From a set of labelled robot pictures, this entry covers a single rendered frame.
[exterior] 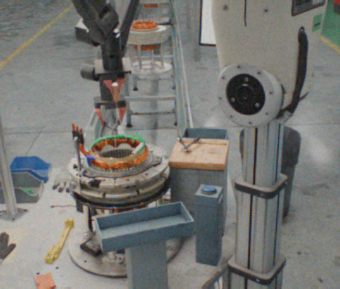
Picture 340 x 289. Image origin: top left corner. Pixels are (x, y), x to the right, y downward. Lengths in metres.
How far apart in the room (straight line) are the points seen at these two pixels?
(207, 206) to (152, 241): 0.27
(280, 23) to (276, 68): 0.10
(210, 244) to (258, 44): 0.75
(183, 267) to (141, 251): 0.32
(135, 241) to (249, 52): 0.56
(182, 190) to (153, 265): 0.40
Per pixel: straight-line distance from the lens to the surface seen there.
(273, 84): 1.07
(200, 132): 1.90
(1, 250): 1.78
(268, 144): 1.20
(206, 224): 1.54
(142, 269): 1.37
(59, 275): 1.61
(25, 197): 2.05
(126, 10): 1.58
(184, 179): 1.66
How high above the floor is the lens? 1.77
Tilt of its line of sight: 24 degrees down
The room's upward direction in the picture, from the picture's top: 2 degrees counter-clockwise
